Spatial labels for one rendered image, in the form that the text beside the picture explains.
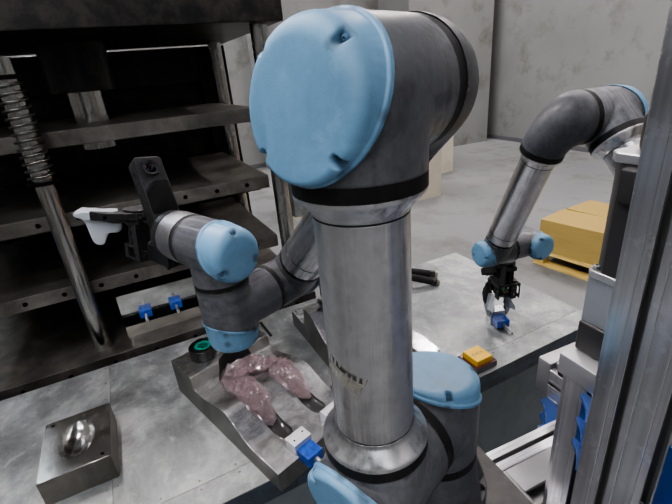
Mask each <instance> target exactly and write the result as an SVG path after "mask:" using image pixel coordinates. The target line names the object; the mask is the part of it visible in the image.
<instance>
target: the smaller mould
mask: <svg viewBox="0 0 672 504"><path fill-rule="evenodd" d="M118 476H119V460H118V438H117V421H116V418H115V416H114V413H113V410H112V408H111V405H110V403H107V404H104V405H101V406H98V407H95V408H93V409H90V410H87V411H84V412H81V413H79V414H76V415H73V416H70V417H67V418H65V419H62V420H59V421H56V422H53V423H51V424H48V425H46V427H45V433H44V439H43V445H42V451H41V457H40V463H39V469H38V475H37V481H36V487H37V489H38V491H39V493H40V494H41V496H42V498H43V500H44V502H45V504H55V503H57V502H59V501H62V500H64V499H66V498H69V497H71V496H73V495H76V494H78V493H81V492H83V491H85V490H88V489H90V488H92V487H95V486H97V485H99V484H102V483H104V482H107V481H109V480H111V479H114V478H116V477H118Z"/></svg>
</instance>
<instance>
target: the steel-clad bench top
mask: <svg viewBox="0 0 672 504"><path fill-rule="evenodd" d="M412 268H417V269H425V270H434V271H438V277H437V279H440V284H439V286H435V285H430V284H425V283H420V282H415V281H412V330H414V331H415V332H417V333H418V334H419V335H422V336H423V337H424V338H426V339H427V340H428V341H430V342H431V343H432V344H433V345H435V346H436V347H437V348H439V349H440V352H443V353H447V354H450V355H453V356H455V357H458V355H460V354H462V353H463V352H464V351H466V350H468V349H470V348H472V347H475V346H477V345H478V346H480V347H481V348H483V349H484V350H486V351H487V352H489V353H490V354H491V355H492V357H493V358H495V359H496V360H497V366H495V367H493V368H491V369H489V370H486V371H484V372H482V373H480V374H478V377H479V378H481V377H483V376H485V375H487V374H489V373H491V372H493V371H495V370H497V369H499V368H501V367H503V366H505V365H507V364H510V363H512V362H514V361H516V360H518V359H520V358H522V357H524V356H526V355H528V354H530V353H532V352H534V351H536V350H538V349H540V348H542V347H544V346H546V345H548V344H550V343H552V342H554V341H556V340H558V339H560V338H562V337H564V336H566V335H568V334H571V333H573V332H575V331H577V330H578V325H579V321H580V320H581V317H582V312H583V311H581V310H579V309H577V308H575V307H573V306H571V305H568V304H566V303H564V302H562V301H560V300H558V299H555V298H553V297H551V296H549V295H547V294H544V293H542V292H540V291H538V290H536V289H534V288H531V287H529V286H527V285H525V284H523V283H521V286H520V295H519V298H518V297H517V296H516V298H514V299H512V301H513V303H514V304H515V307H516V309H515V310H513V309H511V308H510V310H509V312H508V313H507V314H505V315H506V316H507V318H508V319H509V320H510V323H509V329H510V330H511V331H512V332H513V335H510V334H509V333H508V332H507V331H506V330H505V328H496V327H495V326H494V325H491V326H490V324H489V323H488V322H487V321H486V312H485V308H484V302H483V296H482V291H483V288H484V286H485V282H487V281H488V280H487V278H488V277H490V276H485V275H482V274H481V268H482V267H479V266H478V265H477V264H476V263H475V262H474V261H473V260H470V259H468V258H466V257H464V256H462V255H459V254H457V253H453V254H450V255H447V256H444V257H441V258H437V259H434V260H431V261H428V262H425V263H422V264H419V265H416V266H413V267H412ZM317 299H320V300H321V299H322V296H321V297H318V298H315V299H312V300H309V301H306V302H303V303H299V304H296V305H293V306H290V307H287V308H284V309H281V310H278V311H276V312H274V313H273V314H271V315H269V316H268V317H266V318H264V319H263V320H261V322H262V323H263V324H264V325H265V327H266V328H267V329H268V330H269V332H270V333H271V334H272V336H271V337H270V336H269V335H268V333H267V332H266V331H265V330H264V328H263V327H262V326H261V325H260V323H259V322H258V324H259V330H260V331H262V332H264V333H265V334H267V336H268V340H269V343H270V346H272V347H273V348H275V349H276V350H278V351H280V352H283V353H286V354H289V355H293V356H296V357H298V358H300V359H302V360H304V361H305V362H306V363H307V364H308V365H309V366H310V367H311V368H312V369H313V370H314V371H315V373H316V374H317V375H318V376H319V377H320V379H321V380H322V381H323V382H324V383H325V384H326V385H327V386H328V387H329V388H331V387H330V386H332V385H331V376H330V368H329V367H328V366H327V365H326V363H325V362H324V361H323V360H322V358H321V357H320V356H319V355H318V354H317V352H316V351H315V350H314V349H313V348H312V346H311V345H310V344H309V343H308V341H307V340H306V339H305V338H304V337H303V335H302V334H301V333H300V332H299V330H298V329H297V328H296V327H295V326H294V324H293V317H292V310H295V309H298V308H301V307H304V306H307V305H310V304H313V303H316V301H317ZM317 302H318V301H317ZM205 337H207V334H204V335H201V336H198V337H195V338H192V339H189V340H186V341H183V342H180V343H177V344H174V345H171V346H168V347H165V348H161V349H158V350H155V351H152V352H149V353H146V354H143V355H140V356H137V357H134V358H131V359H128V360H125V361H122V362H119V363H115V364H112V365H110V366H106V367H103V368H100V369H97V370H94V371H91V372H88V373H85V374H82V375H79V376H76V377H73V378H69V379H66V380H63V381H60V382H57V383H54V384H51V385H48V386H45V387H42V388H39V389H36V390H33V391H30V392H27V393H23V394H20V395H17V396H14V397H11V398H8V399H5V400H2V401H0V504H45V502H44V500H43V498H42V496H41V494H40V493H39V491H38V489H37V487H36V481H37V475H38V469H39V463H40V457H41V451H42V445H43V439H44V433H45V427H46V425H48V424H51V423H53V422H56V421H59V420H62V419H65V418H67V417H70V416H73V415H76V414H79V413H81V412H84V411H87V410H90V409H93V408H95V407H98V406H101V405H104V404H107V403H110V405H111V408H112V410H113V413H114V416H115V418H116V421H117V438H118V460H119V476H118V477H116V478H114V479H111V480H109V481H107V482H104V483H102V484H99V485H97V486H95V487H92V488H90V489H88V490H85V491H83V492H81V493H78V494H76V495H73V496H71V497H69V498H66V499H64V500H62V501H59V502H57V503H55V504H225V503H227V502H229V501H231V500H233V499H235V498H237V497H239V496H241V495H243V494H245V493H247V492H249V491H251V490H253V489H255V488H257V487H259V486H261V485H263V484H266V483H268V482H270V480H269V479H268V478H267V477H266V476H265V475H264V474H263V473H262V472H261V471H260V470H259V469H258V468H257V467H256V466H255V465H254V464H253V463H252V462H251V461H250V460H249V459H248V458H247V457H246V456H245V455H244V454H243V453H242V452H241V451H240V450H239V449H238V448H237V447H236V446H235V445H234V444H233V443H232V442H231V441H230V440H229V439H228V438H227V437H226V436H225V435H224V434H223V433H222V432H221V431H220V430H219V429H218V428H217V427H216V426H215V425H214V424H213V423H212V422H211V421H210V420H209V419H208V418H207V417H206V416H205V415H204V414H203V413H202V412H201V411H200V410H199V409H198V408H197V407H196V406H195V405H194V404H193V403H192V402H191V401H190V400H189V399H188V398H187V397H186V396H185V395H184V394H183V393H182V392H181V391H180V390H179V386H178V383H177V380H176V376H175V373H174V369H173V366H172V363H171V360H173V359H175V358H177V357H179V356H181V355H183V354H185V353H187V352H189V350H188V348H189V346H190V344H191V343H192V342H194V341H195V340H198V339H200V338H205ZM110 398H111V400H110Z"/></svg>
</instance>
